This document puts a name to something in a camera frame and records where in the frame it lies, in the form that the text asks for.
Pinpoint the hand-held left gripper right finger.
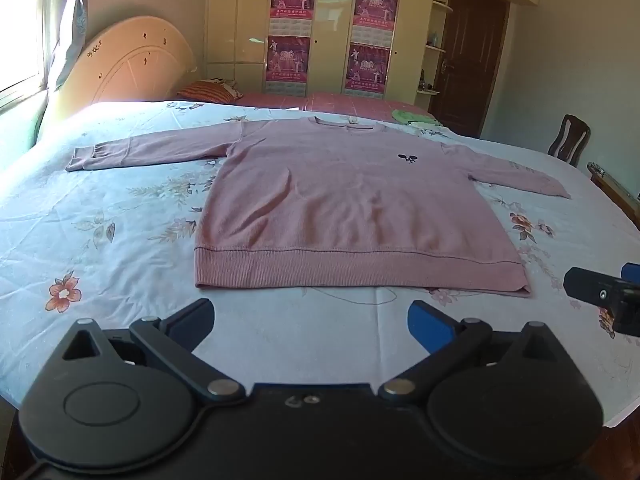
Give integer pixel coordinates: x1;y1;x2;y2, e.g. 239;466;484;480
378;300;571;401

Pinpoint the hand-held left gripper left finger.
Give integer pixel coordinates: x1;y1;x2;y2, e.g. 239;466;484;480
62;298;247;405

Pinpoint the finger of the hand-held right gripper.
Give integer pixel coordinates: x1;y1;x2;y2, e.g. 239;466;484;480
563;267;626;307

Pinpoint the pink knit sweater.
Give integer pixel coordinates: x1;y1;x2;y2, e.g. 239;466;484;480
66;116;572;298

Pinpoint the brown wooden furniture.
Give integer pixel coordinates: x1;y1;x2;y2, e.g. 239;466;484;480
587;162;640;232

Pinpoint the white floral bedsheet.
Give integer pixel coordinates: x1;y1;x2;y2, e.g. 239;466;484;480
0;100;640;428

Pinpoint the dark wooden chair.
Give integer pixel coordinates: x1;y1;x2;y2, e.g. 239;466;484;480
547;114;591;167

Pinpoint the green cloth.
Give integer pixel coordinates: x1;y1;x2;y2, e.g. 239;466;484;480
391;108;439;126

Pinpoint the orange striped pillow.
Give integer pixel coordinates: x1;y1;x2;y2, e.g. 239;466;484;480
176;79;245;106

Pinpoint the pink quilted bed cover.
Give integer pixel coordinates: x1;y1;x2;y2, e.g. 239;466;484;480
234;91;442;127

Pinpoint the dark brown wooden door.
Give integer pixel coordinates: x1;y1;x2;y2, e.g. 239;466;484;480
428;0;511;139

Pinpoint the cream wooden headboard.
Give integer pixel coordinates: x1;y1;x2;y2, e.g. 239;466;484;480
59;16;199;111

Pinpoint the cream corner shelf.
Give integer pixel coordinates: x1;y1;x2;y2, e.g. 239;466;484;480
416;0;454;97

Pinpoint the cream wardrobe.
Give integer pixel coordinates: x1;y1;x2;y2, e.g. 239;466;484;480
205;0;442;109

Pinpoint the grey floral curtain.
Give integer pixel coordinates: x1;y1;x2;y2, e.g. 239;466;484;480
42;0;97;92

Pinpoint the window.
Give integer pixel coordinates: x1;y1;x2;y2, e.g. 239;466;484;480
0;0;49;95

